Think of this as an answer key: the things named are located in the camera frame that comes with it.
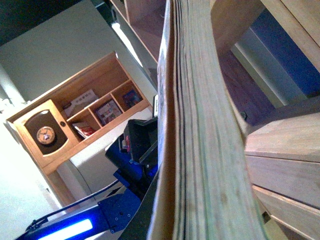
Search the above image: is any red book in cabinet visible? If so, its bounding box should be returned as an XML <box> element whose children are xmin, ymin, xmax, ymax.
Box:
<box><xmin>72</xmin><ymin>121</ymin><xmax>96</xmax><ymax>139</ymax></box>

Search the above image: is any white book in cabinet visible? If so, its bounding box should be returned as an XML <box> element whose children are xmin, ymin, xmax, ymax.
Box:
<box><xmin>63</xmin><ymin>89</ymin><xmax>99</xmax><ymax>117</ymax></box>

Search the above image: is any wooden wall cabinet with clock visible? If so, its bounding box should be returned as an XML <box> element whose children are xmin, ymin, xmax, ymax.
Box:
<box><xmin>7</xmin><ymin>52</ymin><xmax>152</xmax><ymax>206</ymax></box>

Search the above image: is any colourful book in cabinet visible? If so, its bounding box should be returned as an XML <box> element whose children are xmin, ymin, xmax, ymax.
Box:
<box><xmin>95</xmin><ymin>100</ymin><xmax>122</xmax><ymax>126</ymax></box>

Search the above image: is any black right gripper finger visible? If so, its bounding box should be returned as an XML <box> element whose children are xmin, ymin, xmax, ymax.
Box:
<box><xmin>118</xmin><ymin>171</ymin><xmax>159</xmax><ymax>240</ymax></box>

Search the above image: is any right wooden shelf cabinet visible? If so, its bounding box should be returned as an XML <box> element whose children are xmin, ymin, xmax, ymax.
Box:
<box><xmin>109</xmin><ymin>0</ymin><xmax>320</xmax><ymax>240</ymax></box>

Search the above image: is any thick green-cover book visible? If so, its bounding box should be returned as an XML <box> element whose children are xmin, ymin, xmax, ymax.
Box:
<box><xmin>147</xmin><ymin>0</ymin><xmax>268</xmax><ymax>240</ymax></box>

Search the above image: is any black bin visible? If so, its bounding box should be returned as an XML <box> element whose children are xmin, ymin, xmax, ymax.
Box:
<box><xmin>105</xmin><ymin>117</ymin><xmax>158</xmax><ymax>166</ymax></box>

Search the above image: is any blue book in cabinet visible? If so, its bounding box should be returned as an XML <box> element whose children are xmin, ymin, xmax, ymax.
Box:
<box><xmin>122</xmin><ymin>89</ymin><xmax>142</xmax><ymax>108</ymax></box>

